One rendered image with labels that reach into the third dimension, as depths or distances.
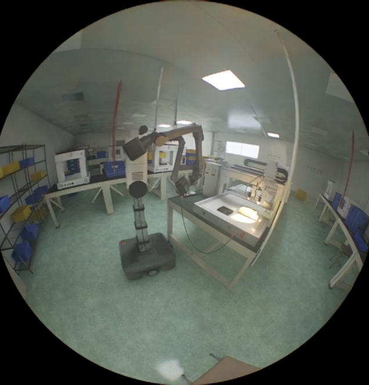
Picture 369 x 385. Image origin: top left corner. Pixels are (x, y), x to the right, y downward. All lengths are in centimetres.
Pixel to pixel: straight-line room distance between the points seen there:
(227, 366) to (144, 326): 83
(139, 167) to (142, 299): 134
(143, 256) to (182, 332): 95
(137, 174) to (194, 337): 158
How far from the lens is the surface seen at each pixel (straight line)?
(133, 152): 78
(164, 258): 145
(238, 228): 103
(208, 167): 167
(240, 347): 156
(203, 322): 145
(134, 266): 142
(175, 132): 90
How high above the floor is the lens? 141
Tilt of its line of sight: 22 degrees down
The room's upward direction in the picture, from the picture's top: 4 degrees clockwise
